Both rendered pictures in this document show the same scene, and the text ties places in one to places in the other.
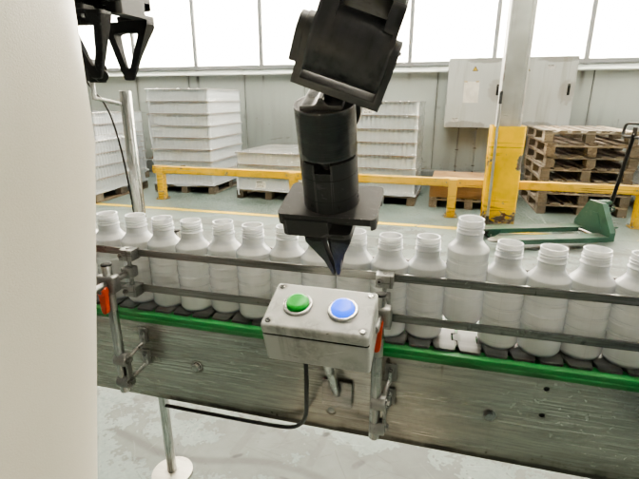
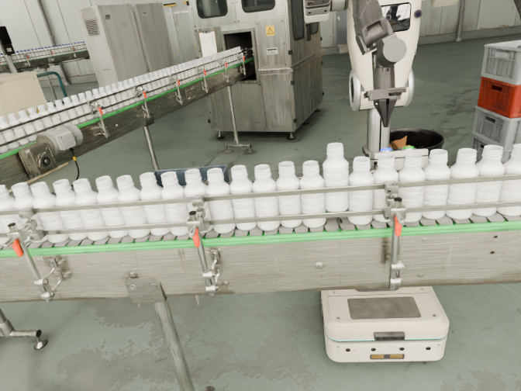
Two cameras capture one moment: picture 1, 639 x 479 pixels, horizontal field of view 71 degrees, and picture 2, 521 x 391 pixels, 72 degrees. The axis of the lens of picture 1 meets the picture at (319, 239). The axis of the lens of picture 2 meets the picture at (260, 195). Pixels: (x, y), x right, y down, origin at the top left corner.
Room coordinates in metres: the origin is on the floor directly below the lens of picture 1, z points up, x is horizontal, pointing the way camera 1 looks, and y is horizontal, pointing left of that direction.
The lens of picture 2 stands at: (1.38, -0.51, 1.49)
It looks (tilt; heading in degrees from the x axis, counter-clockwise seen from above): 27 degrees down; 172
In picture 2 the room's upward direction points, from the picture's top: 7 degrees counter-clockwise
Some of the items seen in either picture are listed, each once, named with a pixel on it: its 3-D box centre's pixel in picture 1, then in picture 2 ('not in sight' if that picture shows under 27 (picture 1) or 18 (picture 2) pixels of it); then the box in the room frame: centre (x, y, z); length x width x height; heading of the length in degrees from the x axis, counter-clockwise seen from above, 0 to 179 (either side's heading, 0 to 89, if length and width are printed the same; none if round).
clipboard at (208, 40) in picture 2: not in sight; (208, 45); (-3.41, -0.27, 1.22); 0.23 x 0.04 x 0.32; 57
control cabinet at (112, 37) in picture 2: not in sight; (120, 64); (-5.71, -1.75, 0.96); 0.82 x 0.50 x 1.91; 147
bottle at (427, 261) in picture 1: (425, 285); (360, 191); (0.65, -0.17, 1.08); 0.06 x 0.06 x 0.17
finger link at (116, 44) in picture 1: (119, 42); not in sight; (0.63, 0.26, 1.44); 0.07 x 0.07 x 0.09; 75
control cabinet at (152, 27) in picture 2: not in sight; (151, 57); (-6.46, -1.26, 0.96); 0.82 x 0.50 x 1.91; 147
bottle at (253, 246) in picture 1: (254, 270); (487, 181); (0.72, 0.11, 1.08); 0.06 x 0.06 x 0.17
